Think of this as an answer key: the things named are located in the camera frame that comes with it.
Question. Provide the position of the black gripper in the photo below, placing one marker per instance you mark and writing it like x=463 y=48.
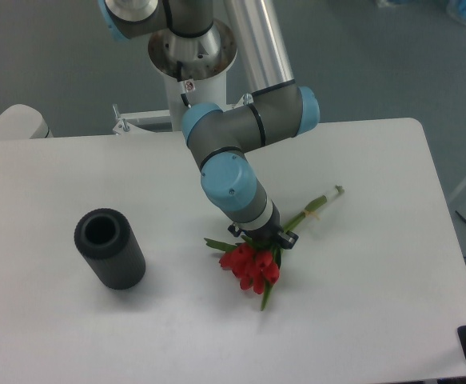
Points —
x=266 y=227

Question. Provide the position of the red tulip bouquet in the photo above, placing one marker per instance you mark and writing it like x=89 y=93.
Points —
x=257 y=265

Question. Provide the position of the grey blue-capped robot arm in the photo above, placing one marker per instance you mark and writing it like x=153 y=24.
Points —
x=230 y=90

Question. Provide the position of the black ribbed cylindrical vase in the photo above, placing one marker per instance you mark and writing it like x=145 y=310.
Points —
x=106 y=241

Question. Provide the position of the white rounded chair part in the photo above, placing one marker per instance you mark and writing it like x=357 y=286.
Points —
x=21 y=122

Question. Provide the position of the white metal base frame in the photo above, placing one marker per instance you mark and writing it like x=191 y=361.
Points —
x=148 y=120

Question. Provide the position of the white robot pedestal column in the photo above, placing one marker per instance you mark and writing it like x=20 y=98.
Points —
x=193 y=69

